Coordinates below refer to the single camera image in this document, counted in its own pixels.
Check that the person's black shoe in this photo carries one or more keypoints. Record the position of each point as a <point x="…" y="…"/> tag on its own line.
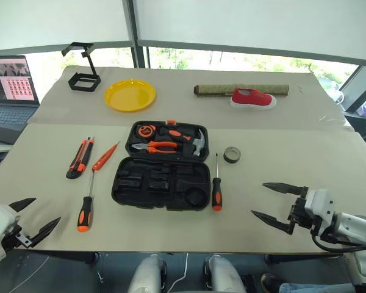
<point x="270" y="282"/>

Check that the orange voltage tester screwdriver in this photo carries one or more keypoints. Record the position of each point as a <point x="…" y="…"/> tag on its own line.
<point x="102" y="160"/>

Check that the black electrical tape roll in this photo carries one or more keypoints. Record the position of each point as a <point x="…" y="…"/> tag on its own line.
<point x="231" y="160"/>

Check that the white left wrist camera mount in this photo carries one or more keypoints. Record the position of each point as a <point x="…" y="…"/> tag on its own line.
<point x="0" y="219"/>

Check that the person's blue jeans leg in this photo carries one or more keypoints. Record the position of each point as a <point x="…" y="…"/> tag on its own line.
<point x="311" y="288"/>

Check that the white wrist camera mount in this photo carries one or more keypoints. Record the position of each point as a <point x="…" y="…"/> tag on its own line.
<point x="318" y="201"/>
<point x="0" y="219"/>

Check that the open grey laptop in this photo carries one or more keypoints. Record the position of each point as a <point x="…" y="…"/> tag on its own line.
<point x="9" y="79"/>

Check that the white mug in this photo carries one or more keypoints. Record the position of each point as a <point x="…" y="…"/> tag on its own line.
<point x="338" y="97"/>

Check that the dark table frame bar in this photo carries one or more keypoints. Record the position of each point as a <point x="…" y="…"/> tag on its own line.
<point x="67" y="257"/>
<point x="302" y="258"/>

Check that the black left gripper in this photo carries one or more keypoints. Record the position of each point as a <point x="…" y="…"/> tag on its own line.
<point x="13" y="236"/>

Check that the beige paper table cover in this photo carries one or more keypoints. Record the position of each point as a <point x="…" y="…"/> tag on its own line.
<point x="262" y="171"/>
<point x="177" y="107"/>

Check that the black tool case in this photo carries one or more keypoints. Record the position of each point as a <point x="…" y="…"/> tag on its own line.
<point x="158" y="189"/>

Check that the red canvas shoe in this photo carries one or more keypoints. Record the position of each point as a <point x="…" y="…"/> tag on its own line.
<point x="250" y="97"/>

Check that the black metal stand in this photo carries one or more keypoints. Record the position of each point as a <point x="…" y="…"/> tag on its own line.
<point x="79" y="88"/>

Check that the orange black tape measure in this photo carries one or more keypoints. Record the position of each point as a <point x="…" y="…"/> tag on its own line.
<point x="145" y="131"/>

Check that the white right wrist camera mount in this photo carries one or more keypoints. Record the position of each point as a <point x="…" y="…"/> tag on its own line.
<point x="318" y="201"/>

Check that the white roller blind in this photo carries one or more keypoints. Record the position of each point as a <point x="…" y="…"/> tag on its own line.
<point x="247" y="21"/>
<point x="48" y="21"/>

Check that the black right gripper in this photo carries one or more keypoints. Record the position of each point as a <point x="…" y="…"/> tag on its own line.
<point x="302" y="215"/>

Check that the yellow plastic plate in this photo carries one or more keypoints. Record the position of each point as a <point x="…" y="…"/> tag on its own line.
<point x="129" y="96"/>

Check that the grey window frame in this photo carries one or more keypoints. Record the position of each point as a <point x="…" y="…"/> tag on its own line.
<point x="135" y="30"/>

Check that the rolled brown green mat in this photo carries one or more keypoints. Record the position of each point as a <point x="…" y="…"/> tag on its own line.
<point x="216" y="89"/>

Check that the orange black utility knife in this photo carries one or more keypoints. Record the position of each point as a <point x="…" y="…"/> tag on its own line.
<point x="79" y="161"/>

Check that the dark side desk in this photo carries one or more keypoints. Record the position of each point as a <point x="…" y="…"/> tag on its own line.
<point x="360" y="119"/>

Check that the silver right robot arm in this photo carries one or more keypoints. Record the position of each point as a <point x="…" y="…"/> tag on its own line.
<point x="353" y="226"/>

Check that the silver rounded robot leg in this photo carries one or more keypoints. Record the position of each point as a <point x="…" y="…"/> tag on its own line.
<point x="143" y="274"/>
<point x="222" y="274"/>

